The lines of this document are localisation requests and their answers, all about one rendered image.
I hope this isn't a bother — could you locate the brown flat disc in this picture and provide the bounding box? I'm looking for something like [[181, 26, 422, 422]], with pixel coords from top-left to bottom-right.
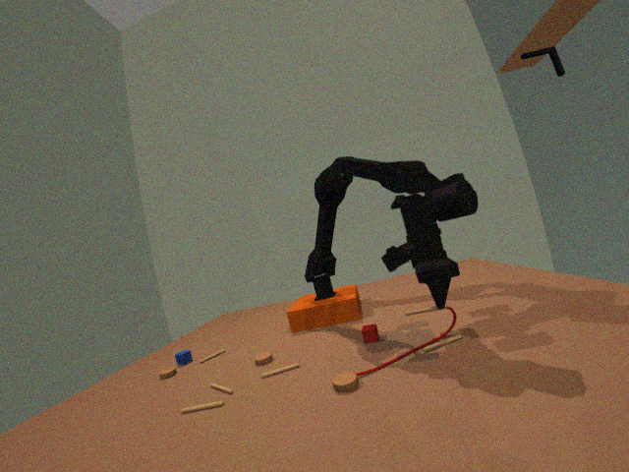
[[254, 352, 273, 366], [159, 367, 177, 380]]

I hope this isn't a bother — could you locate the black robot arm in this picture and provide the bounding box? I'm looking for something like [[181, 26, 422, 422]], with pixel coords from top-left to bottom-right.
[[305, 156, 478, 301]]

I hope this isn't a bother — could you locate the round wooden button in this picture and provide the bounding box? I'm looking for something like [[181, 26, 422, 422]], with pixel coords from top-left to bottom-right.
[[332, 372, 359, 392]]

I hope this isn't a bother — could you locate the small blue block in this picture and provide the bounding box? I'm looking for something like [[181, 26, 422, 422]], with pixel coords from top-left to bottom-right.
[[175, 350, 193, 366]]

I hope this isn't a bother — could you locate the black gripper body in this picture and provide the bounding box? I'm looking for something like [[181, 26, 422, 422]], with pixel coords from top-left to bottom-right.
[[406, 222, 460, 284]]

